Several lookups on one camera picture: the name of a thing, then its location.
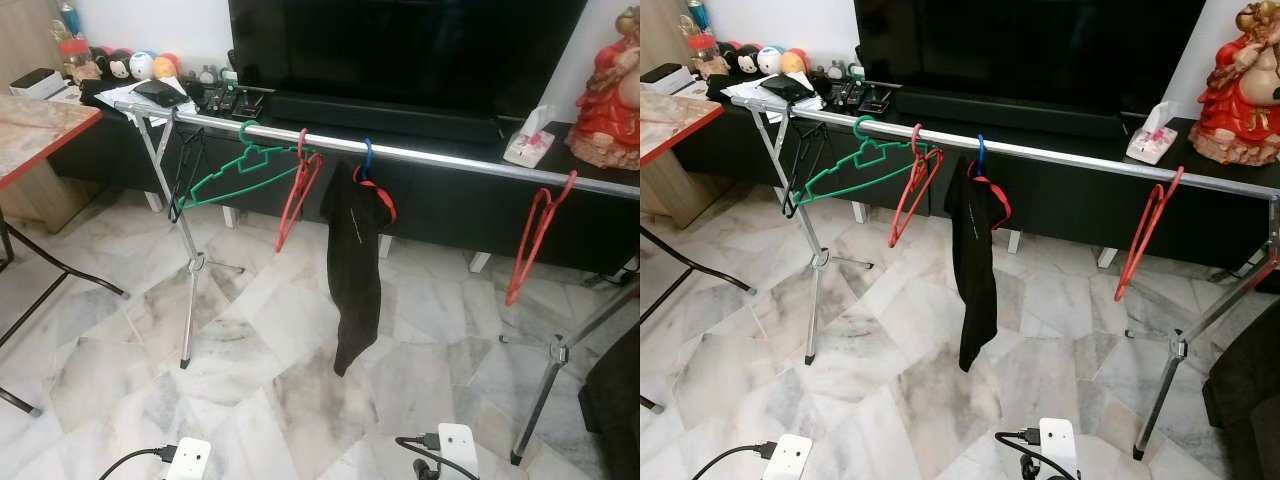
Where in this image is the dark grey sofa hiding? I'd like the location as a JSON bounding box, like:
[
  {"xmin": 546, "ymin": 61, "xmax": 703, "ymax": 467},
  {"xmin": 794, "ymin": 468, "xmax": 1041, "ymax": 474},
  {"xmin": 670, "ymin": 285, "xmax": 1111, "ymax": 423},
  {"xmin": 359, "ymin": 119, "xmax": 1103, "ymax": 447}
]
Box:
[
  {"xmin": 578, "ymin": 325, "xmax": 641, "ymax": 480},
  {"xmin": 1202, "ymin": 335, "xmax": 1280, "ymax": 480}
]

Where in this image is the marble top table red edge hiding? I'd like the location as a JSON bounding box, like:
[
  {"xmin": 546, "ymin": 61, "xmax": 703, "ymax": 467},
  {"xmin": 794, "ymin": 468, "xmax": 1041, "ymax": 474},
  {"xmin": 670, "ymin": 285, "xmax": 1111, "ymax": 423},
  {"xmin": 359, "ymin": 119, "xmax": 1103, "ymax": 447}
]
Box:
[
  {"xmin": 0, "ymin": 95, "xmax": 131, "ymax": 417},
  {"xmin": 640, "ymin": 90, "xmax": 758, "ymax": 413}
]

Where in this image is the white paper stack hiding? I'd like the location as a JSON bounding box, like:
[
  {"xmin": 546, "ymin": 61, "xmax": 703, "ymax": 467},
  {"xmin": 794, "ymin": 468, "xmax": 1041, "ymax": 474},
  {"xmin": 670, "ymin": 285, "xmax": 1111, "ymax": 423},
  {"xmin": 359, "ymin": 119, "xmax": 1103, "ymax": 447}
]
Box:
[
  {"xmin": 93, "ymin": 85, "xmax": 198, "ymax": 128},
  {"xmin": 720, "ymin": 75, "xmax": 828, "ymax": 123}
]

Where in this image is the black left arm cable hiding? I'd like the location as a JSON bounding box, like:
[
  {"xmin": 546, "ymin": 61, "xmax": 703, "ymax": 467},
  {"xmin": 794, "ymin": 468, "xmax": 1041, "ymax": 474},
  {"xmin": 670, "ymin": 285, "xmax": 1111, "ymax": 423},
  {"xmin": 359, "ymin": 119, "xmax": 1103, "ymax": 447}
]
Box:
[
  {"xmin": 98, "ymin": 445, "xmax": 179, "ymax": 480},
  {"xmin": 690, "ymin": 442, "xmax": 779, "ymax": 480}
]

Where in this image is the green plastic hanger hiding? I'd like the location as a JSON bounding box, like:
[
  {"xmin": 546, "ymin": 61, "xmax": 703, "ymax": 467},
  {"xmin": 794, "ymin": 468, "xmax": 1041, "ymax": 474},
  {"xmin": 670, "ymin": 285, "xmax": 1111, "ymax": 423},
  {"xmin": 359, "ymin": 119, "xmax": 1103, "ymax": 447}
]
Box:
[
  {"xmin": 795, "ymin": 115, "xmax": 919, "ymax": 206},
  {"xmin": 178, "ymin": 120, "xmax": 301, "ymax": 211}
]

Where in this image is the black low TV console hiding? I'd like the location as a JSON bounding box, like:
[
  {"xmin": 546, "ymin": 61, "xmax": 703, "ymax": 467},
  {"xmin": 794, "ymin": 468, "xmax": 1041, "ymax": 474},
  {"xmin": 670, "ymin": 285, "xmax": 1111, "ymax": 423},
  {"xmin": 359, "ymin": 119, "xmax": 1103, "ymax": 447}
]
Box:
[
  {"xmin": 50, "ymin": 85, "xmax": 641, "ymax": 276},
  {"xmin": 715, "ymin": 85, "xmax": 1280, "ymax": 276}
]

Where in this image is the salmon pink plastic hanger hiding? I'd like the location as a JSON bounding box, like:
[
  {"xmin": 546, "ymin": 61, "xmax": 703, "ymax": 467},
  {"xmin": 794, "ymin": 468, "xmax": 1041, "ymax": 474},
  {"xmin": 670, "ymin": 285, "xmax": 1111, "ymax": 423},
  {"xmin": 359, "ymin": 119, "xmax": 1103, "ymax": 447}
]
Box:
[
  {"xmin": 888, "ymin": 124, "xmax": 944, "ymax": 249},
  {"xmin": 274, "ymin": 128, "xmax": 324, "ymax": 254}
]

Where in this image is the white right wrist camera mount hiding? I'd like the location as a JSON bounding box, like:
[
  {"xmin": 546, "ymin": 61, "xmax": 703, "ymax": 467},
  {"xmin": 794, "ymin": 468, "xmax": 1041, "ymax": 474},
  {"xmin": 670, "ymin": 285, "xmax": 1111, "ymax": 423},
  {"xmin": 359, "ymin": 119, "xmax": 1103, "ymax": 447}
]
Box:
[
  {"xmin": 1038, "ymin": 418, "xmax": 1079, "ymax": 480},
  {"xmin": 437, "ymin": 423, "xmax": 481, "ymax": 480}
]

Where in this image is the thin black hanger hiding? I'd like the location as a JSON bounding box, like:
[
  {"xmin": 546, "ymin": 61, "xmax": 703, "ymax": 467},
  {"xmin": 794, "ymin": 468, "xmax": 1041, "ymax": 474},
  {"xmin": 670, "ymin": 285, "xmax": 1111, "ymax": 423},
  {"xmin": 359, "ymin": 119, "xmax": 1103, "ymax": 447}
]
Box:
[
  {"xmin": 782, "ymin": 122, "xmax": 829, "ymax": 219},
  {"xmin": 167, "ymin": 125, "xmax": 211, "ymax": 223}
]

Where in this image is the white pink tissue box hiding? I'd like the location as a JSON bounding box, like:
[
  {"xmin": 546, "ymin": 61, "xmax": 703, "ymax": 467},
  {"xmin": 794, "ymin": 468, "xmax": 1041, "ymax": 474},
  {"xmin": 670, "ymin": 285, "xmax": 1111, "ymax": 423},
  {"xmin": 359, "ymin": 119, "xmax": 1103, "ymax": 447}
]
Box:
[
  {"xmin": 1126, "ymin": 100, "xmax": 1179, "ymax": 165},
  {"xmin": 503, "ymin": 104, "xmax": 557, "ymax": 168}
]

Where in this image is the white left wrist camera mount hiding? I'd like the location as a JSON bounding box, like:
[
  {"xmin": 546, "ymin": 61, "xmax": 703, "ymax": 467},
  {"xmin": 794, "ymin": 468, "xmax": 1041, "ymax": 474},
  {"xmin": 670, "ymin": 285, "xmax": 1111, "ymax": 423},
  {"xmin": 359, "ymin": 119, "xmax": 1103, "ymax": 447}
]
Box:
[
  {"xmin": 762, "ymin": 433, "xmax": 813, "ymax": 480},
  {"xmin": 165, "ymin": 437, "xmax": 213, "ymax": 480}
]

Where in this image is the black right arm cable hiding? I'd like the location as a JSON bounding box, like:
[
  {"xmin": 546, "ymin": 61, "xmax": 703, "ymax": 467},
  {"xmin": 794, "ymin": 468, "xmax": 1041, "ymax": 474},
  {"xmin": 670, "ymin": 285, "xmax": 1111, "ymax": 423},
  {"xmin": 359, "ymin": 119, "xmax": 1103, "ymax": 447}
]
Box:
[
  {"xmin": 395, "ymin": 433, "xmax": 471, "ymax": 480},
  {"xmin": 995, "ymin": 428, "xmax": 1066, "ymax": 480}
]

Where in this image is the silver metal clothes rack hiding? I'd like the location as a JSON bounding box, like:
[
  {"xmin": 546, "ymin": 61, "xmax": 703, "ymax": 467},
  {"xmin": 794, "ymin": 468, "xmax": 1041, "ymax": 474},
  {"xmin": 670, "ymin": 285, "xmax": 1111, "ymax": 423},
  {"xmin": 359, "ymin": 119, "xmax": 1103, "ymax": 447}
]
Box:
[
  {"xmin": 735, "ymin": 95, "xmax": 1280, "ymax": 461},
  {"xmin": 112, "ymin": 98, "xmax": 641, "ymax": 467}
]

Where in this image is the black garment with red trim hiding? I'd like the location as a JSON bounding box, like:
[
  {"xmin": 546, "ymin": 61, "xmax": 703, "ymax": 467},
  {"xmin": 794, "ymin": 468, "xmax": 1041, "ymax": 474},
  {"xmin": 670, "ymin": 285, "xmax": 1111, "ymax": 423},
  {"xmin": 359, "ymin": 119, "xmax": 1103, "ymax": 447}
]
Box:
[
  {"xmin": 320, "ymin": 160, "xmax": 398, "ymax": 378},
  {"xmin": 943, "ymin": 155, "xmax": 1013, "ymax": 373}
]

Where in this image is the black wallet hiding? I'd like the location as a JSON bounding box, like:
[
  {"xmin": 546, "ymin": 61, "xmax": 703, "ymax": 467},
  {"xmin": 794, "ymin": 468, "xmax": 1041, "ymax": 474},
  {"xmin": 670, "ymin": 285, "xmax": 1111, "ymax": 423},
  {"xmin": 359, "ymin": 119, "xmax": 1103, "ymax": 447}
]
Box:
[
  {"xmin": 132, "ymin": 79, "xmax": 190, "ymax": 109},
  {"xmin": 760, "ymin": 74, "xmax": 818, "ymax": 104}
]

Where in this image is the light wooden cabinet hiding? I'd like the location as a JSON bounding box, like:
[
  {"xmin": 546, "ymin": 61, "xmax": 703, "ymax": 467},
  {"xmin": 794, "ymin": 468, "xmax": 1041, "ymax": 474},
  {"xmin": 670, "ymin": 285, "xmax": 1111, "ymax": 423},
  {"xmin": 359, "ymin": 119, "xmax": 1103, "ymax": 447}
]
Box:
[
  {"xmin": 640, "ymin": 0, "xmax": 721, "ymax": 226},
  {"xmin": 0, "ymin": 0, "xmax": 101, "ymax": 233}
]

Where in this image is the red plastic hanger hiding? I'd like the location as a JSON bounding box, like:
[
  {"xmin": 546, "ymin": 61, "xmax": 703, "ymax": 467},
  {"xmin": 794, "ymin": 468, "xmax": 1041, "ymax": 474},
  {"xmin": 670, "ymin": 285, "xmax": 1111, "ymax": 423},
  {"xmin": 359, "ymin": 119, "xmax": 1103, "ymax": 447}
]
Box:
[
  {"xmin": 504, "ymin": 170, "xmax": 578, "ymax": 307},
  {"xmin": 1114, "ymin": 166, "xmax": 1186, "ymax": 303}
]

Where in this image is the white box dark lid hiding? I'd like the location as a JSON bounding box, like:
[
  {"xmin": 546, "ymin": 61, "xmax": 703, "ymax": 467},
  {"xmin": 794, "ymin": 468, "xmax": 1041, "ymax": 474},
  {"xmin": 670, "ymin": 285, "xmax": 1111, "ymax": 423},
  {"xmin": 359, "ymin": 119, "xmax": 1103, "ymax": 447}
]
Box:
[
  {"xmin": 640, "ymin": 62, "xmax": 698, "ymax": 97},
  {"xmin": 8, "ymin": 67, "xmax": 67, "ymax": 102}
]

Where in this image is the red laughing Buddha statue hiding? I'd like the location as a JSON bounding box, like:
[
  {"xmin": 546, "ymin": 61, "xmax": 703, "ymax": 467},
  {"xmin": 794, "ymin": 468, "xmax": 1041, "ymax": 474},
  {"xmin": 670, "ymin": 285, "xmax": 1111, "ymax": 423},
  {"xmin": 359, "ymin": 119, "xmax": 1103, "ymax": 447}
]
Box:
[
  {"xmin": 565, "ymin": 5, "xmax": 641, "ymax": 171},
  {"xmin": 1188, "ymin": 0, "xmax": 1280, "ymax": 166}
]

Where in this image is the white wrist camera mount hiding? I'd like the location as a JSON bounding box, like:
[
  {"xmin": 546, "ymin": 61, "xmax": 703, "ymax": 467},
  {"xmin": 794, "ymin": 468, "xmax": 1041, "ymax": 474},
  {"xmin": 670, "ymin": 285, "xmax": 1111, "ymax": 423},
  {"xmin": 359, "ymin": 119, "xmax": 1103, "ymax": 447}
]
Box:
[
  {"xmin": 1038, "ymin": 418, "xmax": 1079, "ymax": 480},
  {"xmin": 165, "ymin": 437, "xmax": 213, "ymax": 480},
  {"xmin": 762, "ymin": 433, "xmax": 813, "ymax": 480},
  {"xmin": 437, "ymin": 423, "xmax": 481, "ymax": 480}
]

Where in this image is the black soundbar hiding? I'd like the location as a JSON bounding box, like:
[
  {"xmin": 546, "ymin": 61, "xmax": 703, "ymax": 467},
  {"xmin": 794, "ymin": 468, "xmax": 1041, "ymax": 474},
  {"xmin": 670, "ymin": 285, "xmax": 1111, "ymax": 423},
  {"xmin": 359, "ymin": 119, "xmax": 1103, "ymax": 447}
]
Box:
[
  {"xmin": 893, "ymin": 88, "xmax": 1128, "ymax": 141},
  {"xmin": 262, "ymin": 92, "xmax": 501, "ymax": 146}
]

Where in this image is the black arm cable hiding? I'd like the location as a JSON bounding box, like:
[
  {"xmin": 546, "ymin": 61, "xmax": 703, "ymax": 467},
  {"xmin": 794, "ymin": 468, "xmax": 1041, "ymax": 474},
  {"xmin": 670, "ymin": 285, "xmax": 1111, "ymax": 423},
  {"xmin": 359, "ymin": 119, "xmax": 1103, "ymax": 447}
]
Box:
[
  {"xmin": 995, "ymin": 428, "xmax": 1066, "ymax": 480},
  {"xmin": 690, "ymin": 442, "xmax": 779, "ymax": 480},
  {"xmin": 98, "ymin": 445, "xmax": 179, "ymax": 480},
  {"xmin": 395, "ymin": 433, "xmax": 471, "ymax": 480}
]

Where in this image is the black flat television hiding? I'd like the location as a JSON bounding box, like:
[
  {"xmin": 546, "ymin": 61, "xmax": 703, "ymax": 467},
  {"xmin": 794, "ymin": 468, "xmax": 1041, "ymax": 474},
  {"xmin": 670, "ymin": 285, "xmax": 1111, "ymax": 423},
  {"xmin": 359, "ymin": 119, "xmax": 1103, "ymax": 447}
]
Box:
[
  {"xmin": 228, "ymin": 0, "xmax": 589, "ymax": 119},
  {"xmin": 853, "ymin": 0, "xmax": 1208, "ymax": 116}
]

